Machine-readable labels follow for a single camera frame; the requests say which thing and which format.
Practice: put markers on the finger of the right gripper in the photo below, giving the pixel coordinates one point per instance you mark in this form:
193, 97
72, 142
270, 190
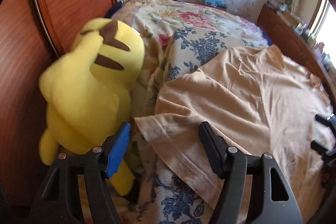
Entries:
327, 155
328, 122

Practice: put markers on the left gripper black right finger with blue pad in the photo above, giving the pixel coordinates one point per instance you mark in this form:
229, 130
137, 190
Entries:
271, 199

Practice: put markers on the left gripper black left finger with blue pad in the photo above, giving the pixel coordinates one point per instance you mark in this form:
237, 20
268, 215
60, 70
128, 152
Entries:
58, 199

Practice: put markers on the beige t-shirt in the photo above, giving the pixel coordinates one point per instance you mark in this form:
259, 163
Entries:
257, 100

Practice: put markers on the wooden low cabinet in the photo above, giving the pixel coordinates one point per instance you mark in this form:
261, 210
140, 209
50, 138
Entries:
293, 46

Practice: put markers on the dark blue bed sheet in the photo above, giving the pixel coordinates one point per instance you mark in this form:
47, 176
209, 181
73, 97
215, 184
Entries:
265, 36

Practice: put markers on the yellow plush toy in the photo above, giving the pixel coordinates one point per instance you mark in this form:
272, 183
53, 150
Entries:
88, 90

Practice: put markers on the blue floral white pillow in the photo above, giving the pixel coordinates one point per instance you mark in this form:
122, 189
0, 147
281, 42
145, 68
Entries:
194, 50

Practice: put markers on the colourful floral quilt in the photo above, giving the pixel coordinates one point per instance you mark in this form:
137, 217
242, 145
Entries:
155, 21

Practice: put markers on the blue toy at bed end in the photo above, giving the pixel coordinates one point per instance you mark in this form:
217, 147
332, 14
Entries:
219, 4

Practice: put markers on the wooden headboard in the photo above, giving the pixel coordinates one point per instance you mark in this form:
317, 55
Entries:
34, 33

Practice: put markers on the window with wooden frame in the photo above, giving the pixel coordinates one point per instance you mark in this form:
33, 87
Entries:
323, 28

